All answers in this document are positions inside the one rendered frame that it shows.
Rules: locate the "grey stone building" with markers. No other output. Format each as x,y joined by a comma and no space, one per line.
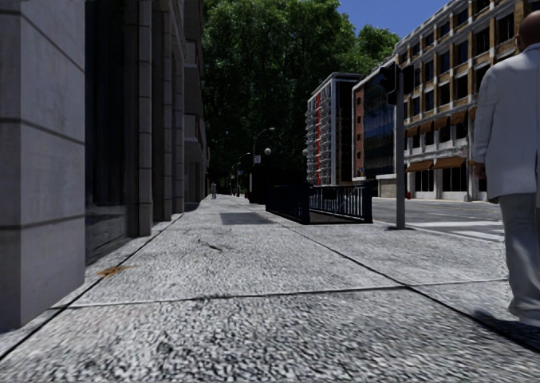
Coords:
49,119

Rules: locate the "white and red building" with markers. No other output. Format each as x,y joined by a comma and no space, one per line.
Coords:
329,134

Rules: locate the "person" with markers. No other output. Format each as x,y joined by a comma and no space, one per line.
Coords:
213,190
528,124

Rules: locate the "trees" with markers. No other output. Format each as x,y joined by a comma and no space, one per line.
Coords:
269,76

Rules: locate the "traffic light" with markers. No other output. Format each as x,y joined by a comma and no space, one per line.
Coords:
400,143

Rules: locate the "glass and brick building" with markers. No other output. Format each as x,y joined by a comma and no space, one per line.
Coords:
375,129

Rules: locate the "dark stairway railing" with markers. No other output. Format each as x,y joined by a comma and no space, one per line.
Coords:
341,203

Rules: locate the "grey street lamp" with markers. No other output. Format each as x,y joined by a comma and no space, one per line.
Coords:
253,158
237,174

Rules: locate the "tan brick building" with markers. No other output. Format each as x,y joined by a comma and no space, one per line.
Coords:
446,86

